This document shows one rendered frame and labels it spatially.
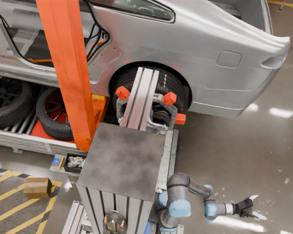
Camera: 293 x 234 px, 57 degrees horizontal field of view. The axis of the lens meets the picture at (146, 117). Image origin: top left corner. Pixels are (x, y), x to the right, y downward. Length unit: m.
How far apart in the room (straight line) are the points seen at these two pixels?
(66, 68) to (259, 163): 2.57
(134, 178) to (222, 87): 1.67
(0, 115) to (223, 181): 2.49
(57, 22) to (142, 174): 0.97
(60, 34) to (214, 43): 1.10
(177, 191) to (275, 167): 2.25
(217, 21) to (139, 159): 1.40
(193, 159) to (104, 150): 2.42
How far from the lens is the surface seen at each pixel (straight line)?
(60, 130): 2.87
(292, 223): 3.44
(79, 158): 2.59
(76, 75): 1.80
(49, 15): 1.55
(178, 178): 1.54
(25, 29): 3.53
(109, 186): 0.89
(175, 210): 1.50
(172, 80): 2.40
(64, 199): 3.07
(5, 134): 3.12
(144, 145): 0.95
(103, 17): 2.12
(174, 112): 2.36
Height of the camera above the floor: 2.86
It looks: 55 degrees down
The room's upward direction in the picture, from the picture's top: 8 degrees clockwise
